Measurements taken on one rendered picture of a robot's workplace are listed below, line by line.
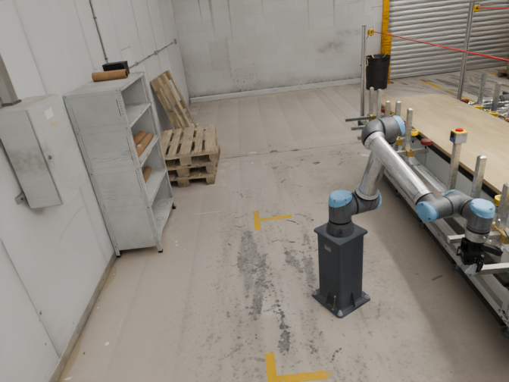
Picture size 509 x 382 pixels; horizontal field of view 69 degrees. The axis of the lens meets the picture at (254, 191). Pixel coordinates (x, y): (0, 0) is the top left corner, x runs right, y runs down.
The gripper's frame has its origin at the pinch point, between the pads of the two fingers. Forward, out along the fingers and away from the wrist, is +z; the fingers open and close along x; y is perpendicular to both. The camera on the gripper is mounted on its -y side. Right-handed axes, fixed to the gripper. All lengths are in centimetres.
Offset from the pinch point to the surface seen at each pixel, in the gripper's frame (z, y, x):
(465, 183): 7, -48, -99
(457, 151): -27, -27, -79
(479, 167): -27, -27, -52
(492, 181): -8, -48, -72
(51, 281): 33, 237, -61
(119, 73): -74, 212, -212
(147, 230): 60, 203, -160
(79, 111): -54, 232, -159
